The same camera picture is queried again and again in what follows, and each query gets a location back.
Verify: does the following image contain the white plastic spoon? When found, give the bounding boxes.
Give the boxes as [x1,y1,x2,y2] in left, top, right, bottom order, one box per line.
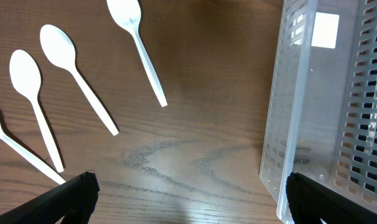
[9,50,64,172]
[106,0,167,107]
[0,122,66,185]
[40,24,119,136]

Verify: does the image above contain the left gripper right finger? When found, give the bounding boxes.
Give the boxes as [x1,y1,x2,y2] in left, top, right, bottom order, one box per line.
[286,172,377,224]

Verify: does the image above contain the clear perforated plastic basket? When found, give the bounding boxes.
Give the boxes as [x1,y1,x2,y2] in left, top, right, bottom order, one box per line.
[259,0,377,223]

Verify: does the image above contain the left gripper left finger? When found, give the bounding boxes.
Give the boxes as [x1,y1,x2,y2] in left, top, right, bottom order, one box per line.
[0,172,100,224]

